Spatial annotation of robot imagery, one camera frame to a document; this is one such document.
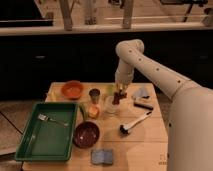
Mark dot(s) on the blue grey sponge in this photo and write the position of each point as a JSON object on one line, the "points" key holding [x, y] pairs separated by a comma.
{"points": [[102, 156]]}

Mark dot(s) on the metal cup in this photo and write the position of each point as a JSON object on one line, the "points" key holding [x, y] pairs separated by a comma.
{"points": [[94, 95]]}

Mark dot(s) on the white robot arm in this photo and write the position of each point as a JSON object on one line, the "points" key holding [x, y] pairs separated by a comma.
{"points": [[190, 135]]}

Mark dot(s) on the orange plastic bowl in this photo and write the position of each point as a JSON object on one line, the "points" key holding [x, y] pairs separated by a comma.
{"points": [[72, 89]]}

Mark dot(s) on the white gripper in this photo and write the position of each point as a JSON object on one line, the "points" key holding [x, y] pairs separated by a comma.
{"points": [[123, 79]]}

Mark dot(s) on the white handled dish brush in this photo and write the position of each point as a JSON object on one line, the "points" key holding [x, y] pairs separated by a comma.
{"points": [[125, 128]]}

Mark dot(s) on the green vegetable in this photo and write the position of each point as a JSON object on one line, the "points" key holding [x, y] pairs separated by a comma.
{"points": [[83, 111]]}

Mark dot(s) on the black marker pen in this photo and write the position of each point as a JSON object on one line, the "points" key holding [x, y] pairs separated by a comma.
{"points": [[143, 106]]}

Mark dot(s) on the grey blue cloth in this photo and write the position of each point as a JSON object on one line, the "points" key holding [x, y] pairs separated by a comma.
{"points": [[140, 93]]}

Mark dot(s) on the dark maroon bowl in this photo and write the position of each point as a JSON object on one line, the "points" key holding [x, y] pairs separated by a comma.
{"points": [[86, 134]]}

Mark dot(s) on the orange fruit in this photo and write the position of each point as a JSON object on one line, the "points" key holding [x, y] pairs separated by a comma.
{"points": [[93, 112]]}

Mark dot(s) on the silver metal fork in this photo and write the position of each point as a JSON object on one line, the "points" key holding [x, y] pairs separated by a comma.
{"points": [[48, 119]]}

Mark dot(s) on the green plastic tray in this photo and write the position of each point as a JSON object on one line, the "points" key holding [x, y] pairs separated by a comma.
{"points": [[48, 141]]}

